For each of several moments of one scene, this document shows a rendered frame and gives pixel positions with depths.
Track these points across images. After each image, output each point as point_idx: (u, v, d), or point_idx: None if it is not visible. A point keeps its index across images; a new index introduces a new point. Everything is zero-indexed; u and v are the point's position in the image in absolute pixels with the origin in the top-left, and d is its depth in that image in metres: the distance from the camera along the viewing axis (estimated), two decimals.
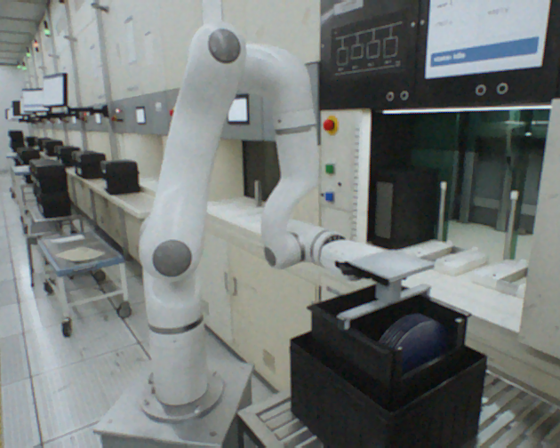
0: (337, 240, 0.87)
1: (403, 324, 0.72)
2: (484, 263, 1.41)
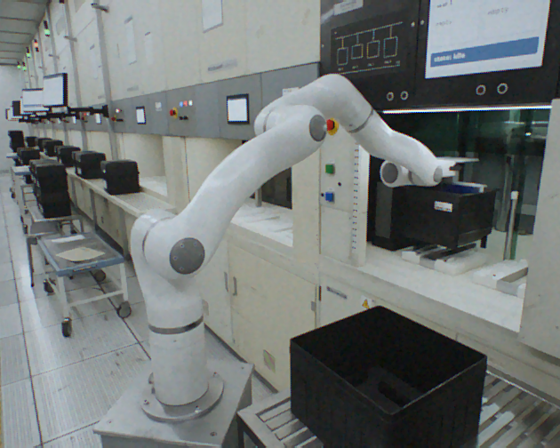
0: None
1: (467, 186, 1.40)
2: (484, 263, 1.41)
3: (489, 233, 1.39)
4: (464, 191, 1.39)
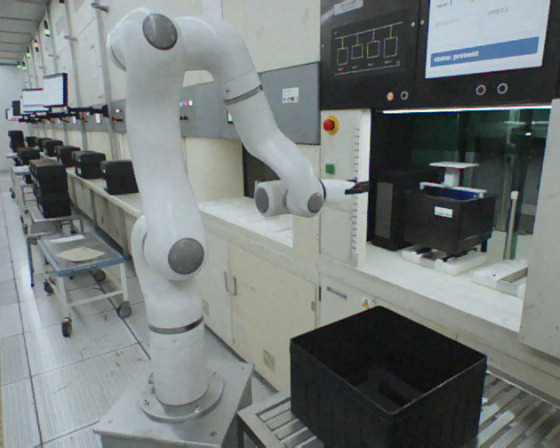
0: None
1: (467, 191, 1.40)
2: (484, 263, 1.41)
3: (489, 237, 1.39)
4: (464, 196, 1.40)
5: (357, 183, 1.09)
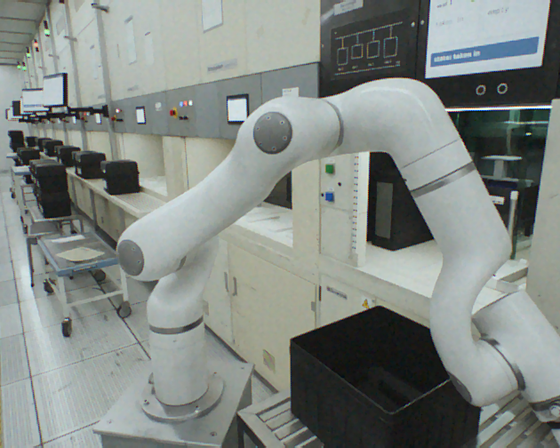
0: None
1: (513, 181, 1.58)
2: (529, 246, 1.59)
3: (532, 223, 1.57)
4: (510, 186, 1.57)
5: None
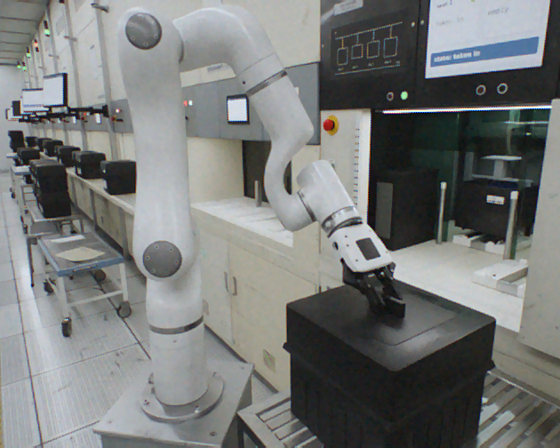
0: None
1: (513, 181, 1.58)
2: (529, 246, 1.59)
3: (532, 223, 1.57)
4: (510, 186, 1.57)
5: (382, 284, 0.81)
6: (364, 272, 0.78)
